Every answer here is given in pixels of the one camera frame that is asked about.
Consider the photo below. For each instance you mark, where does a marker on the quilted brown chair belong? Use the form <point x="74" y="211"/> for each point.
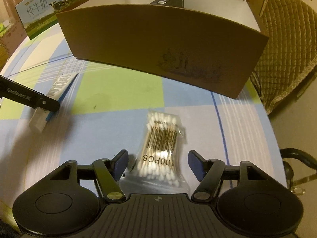
<point x="290" y="53"/>

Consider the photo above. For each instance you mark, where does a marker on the white blue toothpaste box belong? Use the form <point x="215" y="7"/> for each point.
<point x="57" y="92"/>

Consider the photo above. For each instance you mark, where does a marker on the black product box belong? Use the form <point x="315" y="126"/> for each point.
<point x="169" y="3"/>

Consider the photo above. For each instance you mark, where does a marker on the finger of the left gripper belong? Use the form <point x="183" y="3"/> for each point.
<point x="45" y="102"/>

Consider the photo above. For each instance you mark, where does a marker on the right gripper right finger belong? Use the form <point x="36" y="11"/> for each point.
<point x="208" y="173"/>

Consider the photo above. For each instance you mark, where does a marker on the checkered tablecloth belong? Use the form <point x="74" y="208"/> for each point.
<point x="106" y="110"/>

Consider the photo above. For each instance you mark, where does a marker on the brown cardboard storage box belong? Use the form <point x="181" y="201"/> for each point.
<point x="211" y="44"/>

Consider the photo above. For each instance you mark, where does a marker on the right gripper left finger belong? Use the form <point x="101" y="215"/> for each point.
<point x="108" y="173"/>

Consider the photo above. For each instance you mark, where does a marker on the cotton swab plastic bag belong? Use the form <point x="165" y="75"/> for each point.
<point x="156" y="167"/>

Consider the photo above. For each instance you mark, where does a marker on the green milk carton box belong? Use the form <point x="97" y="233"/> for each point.
<point x="37" y="16"/>

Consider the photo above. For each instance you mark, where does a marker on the brown cardboard carton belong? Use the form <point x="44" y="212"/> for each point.
<point x="12" y="35"/>

